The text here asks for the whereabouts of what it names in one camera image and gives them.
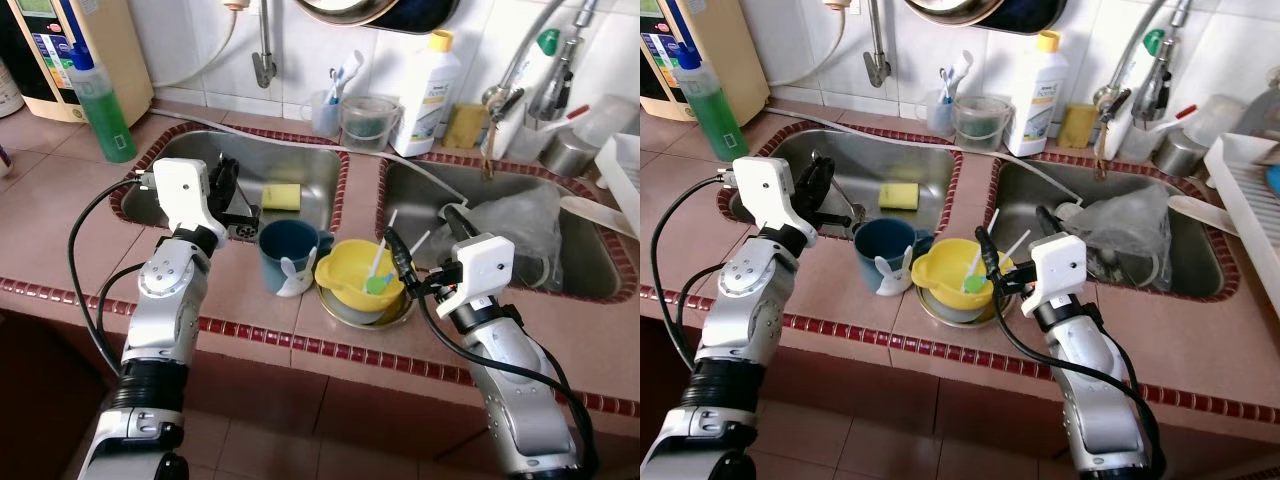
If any blue mug with white rabbit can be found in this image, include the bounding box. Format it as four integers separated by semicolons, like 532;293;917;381
852;218;937;299
258;218;337;299

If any grey hose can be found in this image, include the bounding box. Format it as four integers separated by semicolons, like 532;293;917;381
768;107;1088;217
150;107;473;213

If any thick yellow sponge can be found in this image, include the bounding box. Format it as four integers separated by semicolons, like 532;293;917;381
443;103;489;150
1057;103;1100;150

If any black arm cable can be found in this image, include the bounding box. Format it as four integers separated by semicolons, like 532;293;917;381
649;171;743;373
66;172;166;377
413;288;601;473
995;288;1169;473

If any clear plastic tub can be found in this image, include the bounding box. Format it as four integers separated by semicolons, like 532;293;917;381
1184;95;1252;147
588;95;640;142

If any steel sink basin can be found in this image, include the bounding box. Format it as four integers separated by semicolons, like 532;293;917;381
120;130;348;243
726;130;963;243
378;158;638;303
988;158;1238;303

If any clear plastic toothbrush cup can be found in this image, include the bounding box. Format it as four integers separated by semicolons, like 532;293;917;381
924;90;957;137
307;90;345;139

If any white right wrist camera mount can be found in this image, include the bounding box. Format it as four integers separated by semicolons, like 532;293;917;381
1019;232;1089;322
438;232;517;317

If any white jar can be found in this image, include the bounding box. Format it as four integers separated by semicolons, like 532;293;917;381
0;60;26;120

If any beige water filter appliance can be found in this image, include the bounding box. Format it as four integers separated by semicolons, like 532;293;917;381
640;0;770;127
0;0;155;124

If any white-handled green spoon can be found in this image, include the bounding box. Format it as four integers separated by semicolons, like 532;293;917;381
961;208;1002;295
364;208;401;297

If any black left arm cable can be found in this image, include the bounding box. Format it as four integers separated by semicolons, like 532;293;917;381
66;172;166;377
649;171;743;373

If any white bottle yellow cap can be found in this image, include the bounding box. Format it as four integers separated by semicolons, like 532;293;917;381
1004;30;1070;159
391;30;464;159

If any curved chrome faucet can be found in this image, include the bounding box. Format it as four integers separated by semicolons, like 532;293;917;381
1091;0;1183;113
481;0;578;113

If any yellow plastic bowl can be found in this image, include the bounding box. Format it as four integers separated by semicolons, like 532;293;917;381
909;238;1012;312
314;238;407;312

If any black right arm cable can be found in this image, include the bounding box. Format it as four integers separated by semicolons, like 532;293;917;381
995;288;1169;473
413;288;601;473

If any brown rope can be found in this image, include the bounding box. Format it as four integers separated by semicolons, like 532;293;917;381
480;100;502;182
1092;100;1112;182

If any steel pot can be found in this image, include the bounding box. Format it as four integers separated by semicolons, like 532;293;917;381
1149;128;1212;180
542;128;602;180

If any white dish rack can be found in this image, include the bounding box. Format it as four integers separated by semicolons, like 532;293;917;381
1202;133;1280;322
596;133;640;217

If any white bottle green cap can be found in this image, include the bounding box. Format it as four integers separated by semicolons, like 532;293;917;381
496;28;562;162
1113;28;1172;162

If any hanging steel wok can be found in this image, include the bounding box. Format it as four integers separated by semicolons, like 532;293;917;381
294;0;398;29
904;0;1003;27

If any steel bowl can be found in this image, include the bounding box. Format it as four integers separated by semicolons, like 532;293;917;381
319;285;417;329
916;285;1003;327

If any cream spatula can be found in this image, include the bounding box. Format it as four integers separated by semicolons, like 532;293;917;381
559;195;640;242
1167;195;1242;239

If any green scouring pad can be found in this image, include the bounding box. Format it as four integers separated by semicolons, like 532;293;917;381
958;115;1005;147
347;115;393;147

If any clear plastic bag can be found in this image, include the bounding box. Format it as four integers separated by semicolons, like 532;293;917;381
1074;182;1174;292
461;184;564;292

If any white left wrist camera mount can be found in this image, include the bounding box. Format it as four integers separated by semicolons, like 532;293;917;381
152;157;230;239
731;156;822;239

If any green dish soap bottle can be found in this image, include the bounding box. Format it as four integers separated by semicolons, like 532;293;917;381
67;42;139;165
677;42;750;164

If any grey pan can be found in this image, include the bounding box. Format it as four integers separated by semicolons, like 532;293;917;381
1234;88;1280;142

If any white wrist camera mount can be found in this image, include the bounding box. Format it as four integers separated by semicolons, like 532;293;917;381
152;157;230;239
731;156;822;239
438;232;517;317
1019;232;1089;322

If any steel wall tap pipe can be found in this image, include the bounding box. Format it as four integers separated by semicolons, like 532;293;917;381
251;0;279;90
864;0;894;90

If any chrome filter tap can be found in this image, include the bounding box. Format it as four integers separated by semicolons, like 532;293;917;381
1134;0;1198;124
529;0;602;124

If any white hose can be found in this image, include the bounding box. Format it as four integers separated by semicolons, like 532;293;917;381
150;0;247;92
765;0;852;91

